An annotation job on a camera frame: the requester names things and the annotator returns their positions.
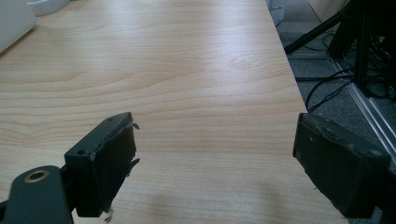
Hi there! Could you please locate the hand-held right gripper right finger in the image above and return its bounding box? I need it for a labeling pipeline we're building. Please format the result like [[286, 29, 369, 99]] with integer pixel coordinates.
[[292, 112, 392, 219]]

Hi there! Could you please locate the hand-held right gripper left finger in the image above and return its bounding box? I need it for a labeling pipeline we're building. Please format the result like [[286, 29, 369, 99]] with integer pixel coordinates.
[[64, 112, 141, 223]]

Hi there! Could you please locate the black tripod stand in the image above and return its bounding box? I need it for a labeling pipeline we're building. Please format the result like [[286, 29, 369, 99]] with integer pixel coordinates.
[[283, 0, 396, 100]]

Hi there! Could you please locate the white flat object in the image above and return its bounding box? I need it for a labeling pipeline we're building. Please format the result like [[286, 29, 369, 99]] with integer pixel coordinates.
[[0, 0, 37, 54]]

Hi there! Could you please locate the white round object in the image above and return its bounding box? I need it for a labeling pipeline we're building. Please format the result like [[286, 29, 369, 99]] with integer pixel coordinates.
[[26, 0, 71, 17]]

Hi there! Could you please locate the aluminium floor rail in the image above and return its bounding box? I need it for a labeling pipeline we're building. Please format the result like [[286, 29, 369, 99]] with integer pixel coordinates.
[[330, 57, 396, 157]]

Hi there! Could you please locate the black cable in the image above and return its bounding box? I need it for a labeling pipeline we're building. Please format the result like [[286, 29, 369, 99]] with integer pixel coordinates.
[[294, 68, 356, 114]]

